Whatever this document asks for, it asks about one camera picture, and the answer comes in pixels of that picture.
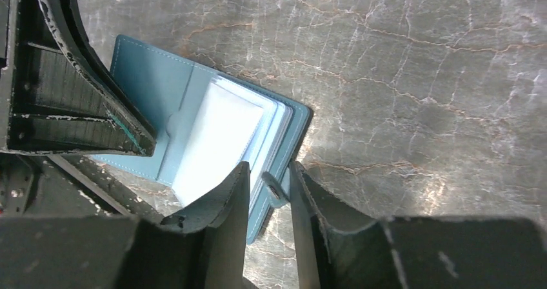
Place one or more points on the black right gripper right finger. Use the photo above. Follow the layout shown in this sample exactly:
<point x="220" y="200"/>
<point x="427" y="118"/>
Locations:
<point x="338" y="246"/>

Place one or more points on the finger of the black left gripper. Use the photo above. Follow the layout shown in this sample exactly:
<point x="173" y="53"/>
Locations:
<point x="57" y="97"/>

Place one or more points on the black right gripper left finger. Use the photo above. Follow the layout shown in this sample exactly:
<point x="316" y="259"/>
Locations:
<point x="200" y="246"/>

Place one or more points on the blue card holder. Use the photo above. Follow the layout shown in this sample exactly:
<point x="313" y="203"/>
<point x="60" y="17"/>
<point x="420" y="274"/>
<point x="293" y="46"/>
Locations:
<point x="207" y="122"/>

